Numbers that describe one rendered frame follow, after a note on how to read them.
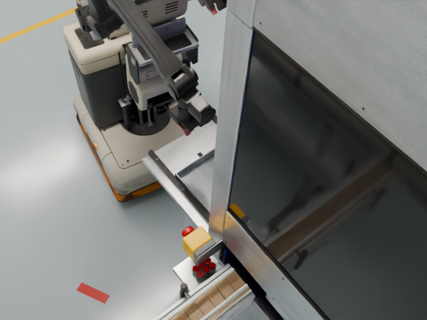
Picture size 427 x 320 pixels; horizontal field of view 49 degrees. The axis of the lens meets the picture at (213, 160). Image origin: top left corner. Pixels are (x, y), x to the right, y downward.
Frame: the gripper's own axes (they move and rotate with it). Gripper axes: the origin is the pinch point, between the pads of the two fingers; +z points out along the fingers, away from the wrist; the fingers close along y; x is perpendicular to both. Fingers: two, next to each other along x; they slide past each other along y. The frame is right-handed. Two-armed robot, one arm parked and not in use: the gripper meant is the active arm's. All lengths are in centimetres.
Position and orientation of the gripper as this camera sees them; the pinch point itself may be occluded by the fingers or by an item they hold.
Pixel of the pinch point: (187, 133)
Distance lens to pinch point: 151.6
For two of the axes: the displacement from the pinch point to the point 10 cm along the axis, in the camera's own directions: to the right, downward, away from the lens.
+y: 6.2, 6.5, -4.3
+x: 7.8, -5.0, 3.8
